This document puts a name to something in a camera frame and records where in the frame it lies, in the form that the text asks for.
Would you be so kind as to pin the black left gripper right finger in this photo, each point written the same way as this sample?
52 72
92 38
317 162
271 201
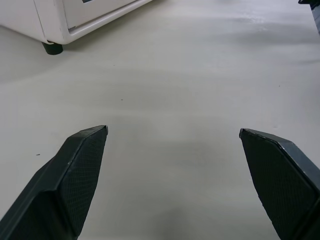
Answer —
280 185

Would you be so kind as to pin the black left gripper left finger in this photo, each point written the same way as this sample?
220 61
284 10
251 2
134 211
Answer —
62 190

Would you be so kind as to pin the black rubber foot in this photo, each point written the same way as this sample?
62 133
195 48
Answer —
53 49

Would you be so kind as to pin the white appliance with black foot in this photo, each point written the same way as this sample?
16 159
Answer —
75 17

